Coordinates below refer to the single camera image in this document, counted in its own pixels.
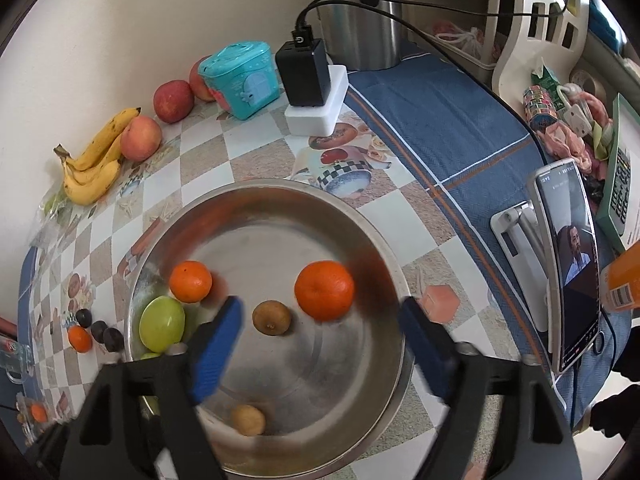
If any checkered tablecloth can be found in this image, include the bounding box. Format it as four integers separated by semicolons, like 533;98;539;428
17;105;506;480

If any green calculator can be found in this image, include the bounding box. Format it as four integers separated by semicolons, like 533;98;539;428
595;92;640;253

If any blue cloth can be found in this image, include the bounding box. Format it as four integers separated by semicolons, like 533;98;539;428
345;40;621;431

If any patterned roll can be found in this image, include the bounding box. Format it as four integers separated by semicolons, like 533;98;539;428
522;87;558;131

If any large green guava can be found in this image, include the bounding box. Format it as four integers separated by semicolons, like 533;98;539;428
139;296;186;353

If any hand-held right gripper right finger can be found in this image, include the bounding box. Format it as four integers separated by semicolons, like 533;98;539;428
399;297;583;480

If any white plastic chair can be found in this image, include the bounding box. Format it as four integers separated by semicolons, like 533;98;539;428
491;0;591;106

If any smartphone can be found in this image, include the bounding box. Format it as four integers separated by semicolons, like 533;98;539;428
532;158;601;373

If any stainless steel basin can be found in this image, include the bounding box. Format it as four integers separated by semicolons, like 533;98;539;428
121;178;416;476

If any stainless steel thermos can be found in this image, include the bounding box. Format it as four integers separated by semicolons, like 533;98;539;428
311;0;404;72

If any pink cloth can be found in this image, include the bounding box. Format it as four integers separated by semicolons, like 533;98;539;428
542;92;613;173

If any pink plastic bag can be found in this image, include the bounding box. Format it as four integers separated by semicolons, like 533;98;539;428
432;20;501;66

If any green carton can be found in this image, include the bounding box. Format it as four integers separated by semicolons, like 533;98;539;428
530;57;563;92

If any white power plug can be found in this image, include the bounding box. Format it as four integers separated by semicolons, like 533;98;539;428
556;84;608;138

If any brown kiwi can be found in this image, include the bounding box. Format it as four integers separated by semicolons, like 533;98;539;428
231;404;267;437
251;300;292;336

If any clear plastic bag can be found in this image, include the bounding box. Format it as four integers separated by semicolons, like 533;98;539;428
30;192;73;243

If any small orange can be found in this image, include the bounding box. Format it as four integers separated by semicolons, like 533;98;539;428
68;326;94;353

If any bunch of yellow bananas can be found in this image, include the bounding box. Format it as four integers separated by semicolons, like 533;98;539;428
54;107;142;206

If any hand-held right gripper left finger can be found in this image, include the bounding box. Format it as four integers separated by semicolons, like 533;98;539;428
60;296;245;480

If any teal plastic box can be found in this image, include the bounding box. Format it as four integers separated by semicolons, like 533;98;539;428
198;42;281;121

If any dark red apple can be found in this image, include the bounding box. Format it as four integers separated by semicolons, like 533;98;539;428
189;60;216;102
153;80;195;124

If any pale red apple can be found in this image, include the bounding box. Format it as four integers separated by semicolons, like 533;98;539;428
120;115;163;162

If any clear plastic holder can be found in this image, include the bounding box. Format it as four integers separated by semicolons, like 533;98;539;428
0;337;36;385

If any orange packet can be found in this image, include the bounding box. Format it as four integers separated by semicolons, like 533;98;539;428
599;240;640;313

